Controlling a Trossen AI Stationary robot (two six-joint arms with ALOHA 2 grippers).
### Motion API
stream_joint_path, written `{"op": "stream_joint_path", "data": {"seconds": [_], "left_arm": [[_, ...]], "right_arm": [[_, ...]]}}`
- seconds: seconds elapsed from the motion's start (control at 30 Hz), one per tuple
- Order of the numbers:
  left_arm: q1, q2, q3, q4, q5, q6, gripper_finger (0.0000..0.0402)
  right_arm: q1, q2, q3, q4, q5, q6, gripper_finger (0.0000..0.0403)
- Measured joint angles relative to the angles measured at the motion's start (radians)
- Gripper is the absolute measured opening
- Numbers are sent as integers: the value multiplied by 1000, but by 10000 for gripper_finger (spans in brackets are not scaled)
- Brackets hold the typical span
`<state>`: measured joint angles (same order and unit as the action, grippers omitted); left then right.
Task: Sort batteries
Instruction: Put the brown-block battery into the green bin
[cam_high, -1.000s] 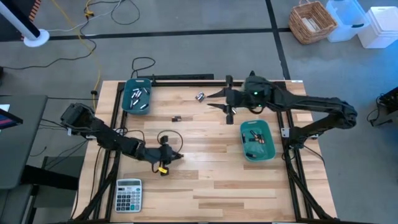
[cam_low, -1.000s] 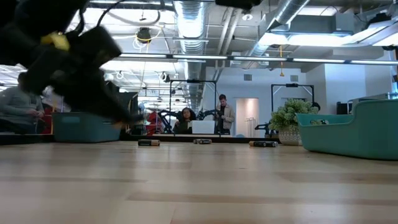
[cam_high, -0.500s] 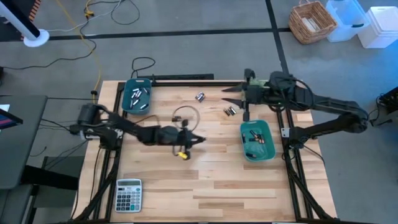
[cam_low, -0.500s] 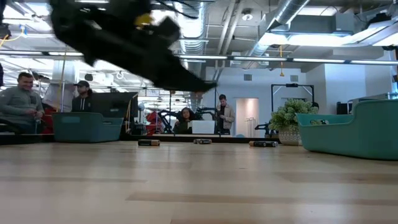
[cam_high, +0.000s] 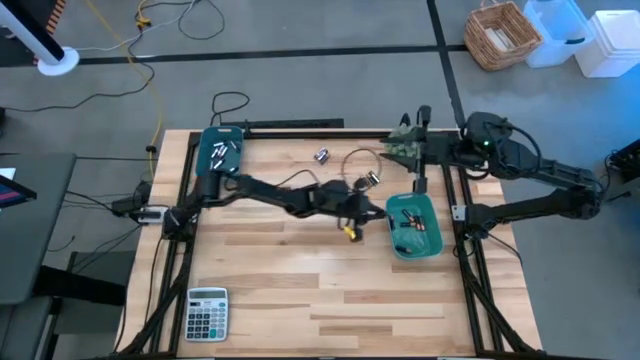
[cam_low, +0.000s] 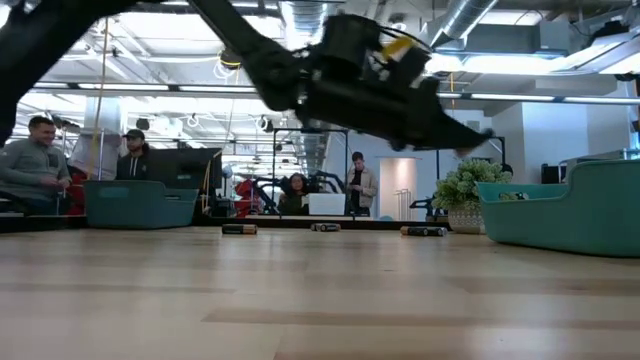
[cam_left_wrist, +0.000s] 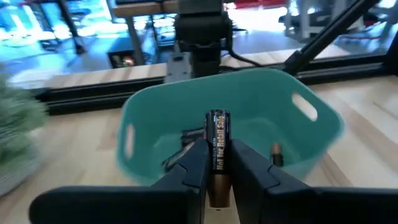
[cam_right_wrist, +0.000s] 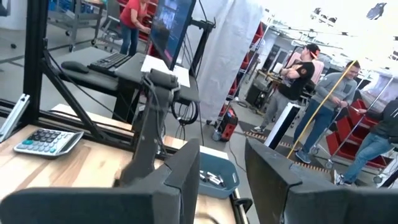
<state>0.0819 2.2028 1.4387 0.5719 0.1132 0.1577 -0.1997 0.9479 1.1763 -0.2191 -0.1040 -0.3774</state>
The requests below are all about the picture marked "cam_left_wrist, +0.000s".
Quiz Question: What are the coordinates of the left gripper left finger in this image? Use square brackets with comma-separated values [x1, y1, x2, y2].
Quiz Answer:
[29, 139, 211, 224]

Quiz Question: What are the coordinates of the green potted artificial plant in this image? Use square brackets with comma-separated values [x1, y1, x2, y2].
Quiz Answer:
[0, 63, 50, 197]

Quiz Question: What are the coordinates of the light teal plastic bin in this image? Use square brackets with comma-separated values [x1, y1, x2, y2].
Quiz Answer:
[115, 67, 345, 187]

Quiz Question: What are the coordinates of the distant wooden table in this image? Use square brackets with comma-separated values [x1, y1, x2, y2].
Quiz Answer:
[110, 0, 180, 68]

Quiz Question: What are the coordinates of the black arm base cable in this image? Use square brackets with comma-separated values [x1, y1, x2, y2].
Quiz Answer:
[229, 46, 267, 68]

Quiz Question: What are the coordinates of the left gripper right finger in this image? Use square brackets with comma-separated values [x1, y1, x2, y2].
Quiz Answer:
[231, 139, 398, 224]

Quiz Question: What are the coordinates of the black aluminium table frame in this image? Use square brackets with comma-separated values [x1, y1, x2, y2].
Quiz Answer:
[34, 0, 398, 116]

